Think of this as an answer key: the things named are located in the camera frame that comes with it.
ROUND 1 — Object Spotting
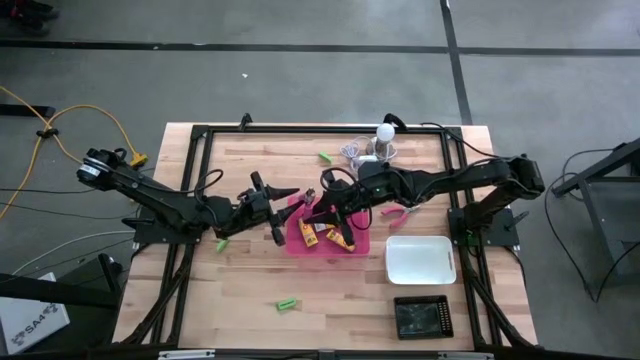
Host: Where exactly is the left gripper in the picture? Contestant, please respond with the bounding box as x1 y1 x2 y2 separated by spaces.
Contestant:
234 171 307 247

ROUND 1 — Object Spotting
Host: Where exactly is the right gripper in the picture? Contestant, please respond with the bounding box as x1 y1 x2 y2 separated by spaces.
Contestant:
303 169 366 246

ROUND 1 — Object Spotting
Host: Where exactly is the white plastic bin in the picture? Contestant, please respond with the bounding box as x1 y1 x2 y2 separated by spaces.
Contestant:
384 234 458 286

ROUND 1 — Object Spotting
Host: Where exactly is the pink translucent plastic bin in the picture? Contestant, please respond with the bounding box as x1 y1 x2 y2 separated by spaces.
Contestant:
285 194 371 259

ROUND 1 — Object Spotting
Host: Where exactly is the white light bulb with socket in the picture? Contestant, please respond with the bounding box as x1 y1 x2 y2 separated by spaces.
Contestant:
367 122 399 160

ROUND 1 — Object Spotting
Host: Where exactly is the black mesh tray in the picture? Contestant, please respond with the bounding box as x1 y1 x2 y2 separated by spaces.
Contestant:
393 294 455 341

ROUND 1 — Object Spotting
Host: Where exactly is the black floor stand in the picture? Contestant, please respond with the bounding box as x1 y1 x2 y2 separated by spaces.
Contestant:
0 252 124 311

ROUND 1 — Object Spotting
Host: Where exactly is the black metal table stand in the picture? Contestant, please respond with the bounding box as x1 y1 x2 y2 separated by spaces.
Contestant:
552 137 640 291

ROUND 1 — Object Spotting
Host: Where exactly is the black floor bar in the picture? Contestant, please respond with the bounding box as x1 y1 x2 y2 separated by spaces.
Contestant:
0 103 56 119

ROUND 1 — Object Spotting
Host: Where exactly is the white printed box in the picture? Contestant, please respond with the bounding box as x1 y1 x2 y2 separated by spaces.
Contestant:
0 272 71 356

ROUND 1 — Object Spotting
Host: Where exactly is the person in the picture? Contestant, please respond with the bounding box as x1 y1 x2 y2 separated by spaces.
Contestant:
0 0 60 36

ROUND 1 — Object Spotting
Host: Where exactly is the white cable with switch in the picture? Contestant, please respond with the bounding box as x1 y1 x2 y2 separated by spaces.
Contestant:
339 137 399 174

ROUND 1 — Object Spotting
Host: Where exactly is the black aluminium table frame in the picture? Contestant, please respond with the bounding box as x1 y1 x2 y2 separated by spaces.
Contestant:
113 113 539 351

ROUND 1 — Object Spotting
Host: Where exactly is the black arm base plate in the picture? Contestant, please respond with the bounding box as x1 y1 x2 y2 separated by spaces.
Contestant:
447 207 521 249
132 204 206 246

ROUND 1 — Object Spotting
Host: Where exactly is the silver bracket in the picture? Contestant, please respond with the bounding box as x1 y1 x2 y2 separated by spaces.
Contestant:
437 351 494 360
158 349 216 360

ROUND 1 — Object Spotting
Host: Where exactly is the yellow extension cord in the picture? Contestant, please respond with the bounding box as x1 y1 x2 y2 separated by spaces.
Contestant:
0 85 150 221

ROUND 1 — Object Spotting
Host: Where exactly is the black floor cable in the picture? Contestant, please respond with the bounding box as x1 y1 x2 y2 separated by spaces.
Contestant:
0 167 156 197

